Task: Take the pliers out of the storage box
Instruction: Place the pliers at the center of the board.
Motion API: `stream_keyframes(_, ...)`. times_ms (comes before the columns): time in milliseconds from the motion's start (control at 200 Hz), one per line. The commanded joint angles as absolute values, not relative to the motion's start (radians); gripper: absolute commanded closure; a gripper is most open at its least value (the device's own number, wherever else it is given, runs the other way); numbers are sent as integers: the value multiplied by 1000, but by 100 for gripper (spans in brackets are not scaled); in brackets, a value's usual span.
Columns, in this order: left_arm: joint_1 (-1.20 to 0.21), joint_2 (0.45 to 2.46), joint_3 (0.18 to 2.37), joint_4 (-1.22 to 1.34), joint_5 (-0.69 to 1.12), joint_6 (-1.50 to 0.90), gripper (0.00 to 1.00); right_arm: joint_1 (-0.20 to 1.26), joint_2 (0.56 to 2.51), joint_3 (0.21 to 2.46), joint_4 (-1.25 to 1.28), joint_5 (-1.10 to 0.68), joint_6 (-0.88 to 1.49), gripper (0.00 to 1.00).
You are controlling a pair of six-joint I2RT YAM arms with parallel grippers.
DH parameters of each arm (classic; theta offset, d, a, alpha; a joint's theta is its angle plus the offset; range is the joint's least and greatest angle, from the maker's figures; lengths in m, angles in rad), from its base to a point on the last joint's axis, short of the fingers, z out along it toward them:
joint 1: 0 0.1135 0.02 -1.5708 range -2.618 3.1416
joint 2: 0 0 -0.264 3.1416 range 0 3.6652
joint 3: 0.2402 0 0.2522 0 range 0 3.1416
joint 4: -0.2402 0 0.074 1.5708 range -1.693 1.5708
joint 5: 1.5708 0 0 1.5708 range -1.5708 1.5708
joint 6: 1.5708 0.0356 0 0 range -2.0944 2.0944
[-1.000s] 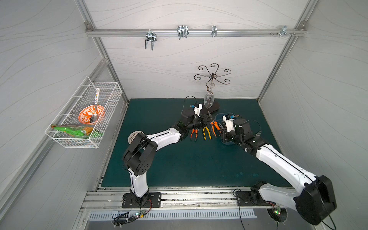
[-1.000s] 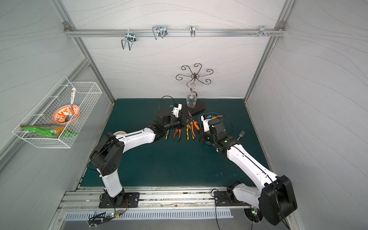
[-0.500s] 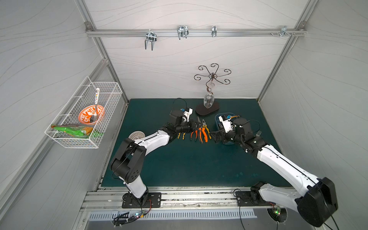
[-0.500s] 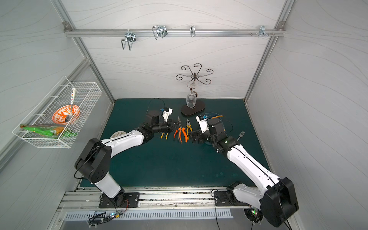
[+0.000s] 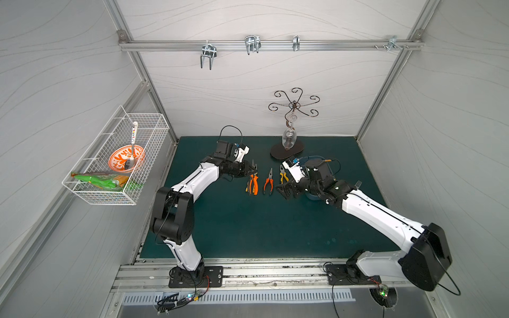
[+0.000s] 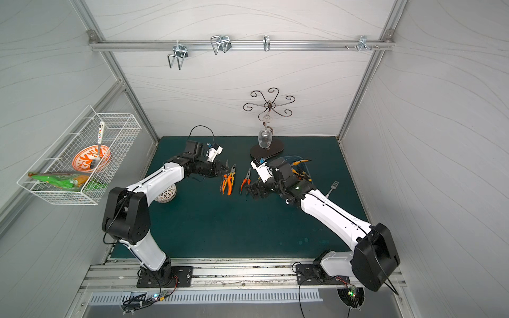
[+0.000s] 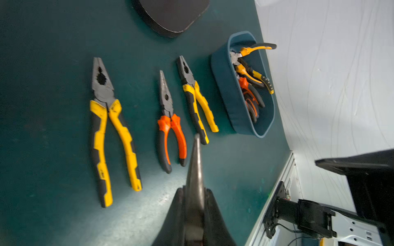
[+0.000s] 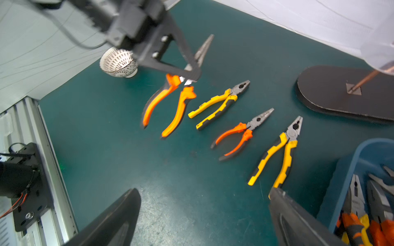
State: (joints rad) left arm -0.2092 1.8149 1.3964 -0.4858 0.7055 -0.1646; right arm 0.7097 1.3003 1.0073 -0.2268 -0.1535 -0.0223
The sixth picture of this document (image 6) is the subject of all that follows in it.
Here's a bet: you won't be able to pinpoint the white perforated bowl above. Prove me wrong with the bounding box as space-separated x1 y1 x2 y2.
155 184 177 204

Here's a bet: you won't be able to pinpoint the small orange pliers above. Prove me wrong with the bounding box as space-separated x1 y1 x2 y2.
221 164 236 196

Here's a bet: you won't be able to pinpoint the orange patterned plate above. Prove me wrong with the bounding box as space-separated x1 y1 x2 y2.
72 145 111 173

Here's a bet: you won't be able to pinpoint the white wire basket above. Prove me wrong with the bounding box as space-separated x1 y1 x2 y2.
17 105 141 205

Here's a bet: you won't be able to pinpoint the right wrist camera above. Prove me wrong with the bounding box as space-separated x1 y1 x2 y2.
251 160 273 183

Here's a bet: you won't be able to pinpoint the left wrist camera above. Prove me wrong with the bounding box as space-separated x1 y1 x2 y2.
207 143 223 162

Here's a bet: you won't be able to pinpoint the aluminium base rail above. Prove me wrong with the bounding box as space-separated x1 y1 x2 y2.
79 258 406 294

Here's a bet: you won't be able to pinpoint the orange long nose pliers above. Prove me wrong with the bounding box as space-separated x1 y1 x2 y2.
239 168 251 195

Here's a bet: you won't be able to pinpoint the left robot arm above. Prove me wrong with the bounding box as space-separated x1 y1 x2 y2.
102 155 227 285

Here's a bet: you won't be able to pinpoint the aluminium hanging rail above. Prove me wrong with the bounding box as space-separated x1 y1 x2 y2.
90 38 396 52

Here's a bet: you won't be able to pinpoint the clear wine glass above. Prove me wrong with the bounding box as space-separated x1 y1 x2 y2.
258 128 273 149

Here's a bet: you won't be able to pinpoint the blue storage box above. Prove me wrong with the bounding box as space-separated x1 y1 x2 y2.
284 155 313 183

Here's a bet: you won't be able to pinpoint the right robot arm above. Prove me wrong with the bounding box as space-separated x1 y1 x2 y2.
247 159 400 292

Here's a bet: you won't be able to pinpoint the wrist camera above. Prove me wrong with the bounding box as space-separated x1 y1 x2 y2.
207 143 223 162
251 160 273 183

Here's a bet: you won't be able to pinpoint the green plastic package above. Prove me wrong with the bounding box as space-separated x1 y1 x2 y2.
27 172 108 191

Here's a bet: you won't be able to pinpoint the silver fork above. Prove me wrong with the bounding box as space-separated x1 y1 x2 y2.
326 180 339 198

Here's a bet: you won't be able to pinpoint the white handled utensil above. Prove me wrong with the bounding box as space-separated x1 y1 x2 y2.
90 121 106 169

